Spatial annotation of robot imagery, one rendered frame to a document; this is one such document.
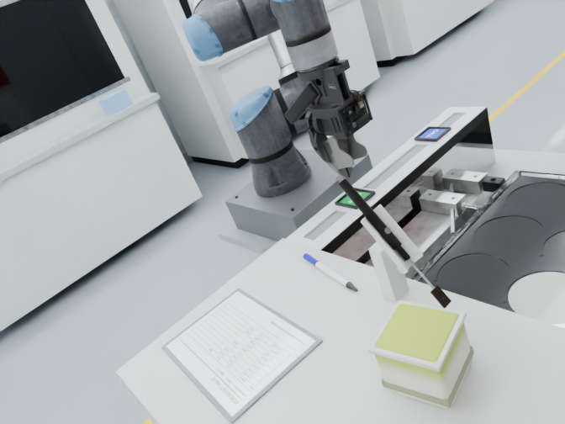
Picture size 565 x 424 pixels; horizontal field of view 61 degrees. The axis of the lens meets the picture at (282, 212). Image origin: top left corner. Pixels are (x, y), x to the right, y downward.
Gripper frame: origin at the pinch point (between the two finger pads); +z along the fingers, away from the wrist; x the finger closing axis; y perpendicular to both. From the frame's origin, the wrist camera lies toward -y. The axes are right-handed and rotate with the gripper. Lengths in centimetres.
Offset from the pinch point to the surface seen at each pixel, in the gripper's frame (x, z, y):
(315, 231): -10.4, 6.7, -0.2
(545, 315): -8.1, 12.3, 37.8
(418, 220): 7.1, 14.3, 7.8
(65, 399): -69, 102, -162
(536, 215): 11.9, 12.3, 27.8
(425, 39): 377, 88, -256
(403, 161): 15.6, 6.7, 0.4
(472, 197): 17.0, 14.3, 13.3
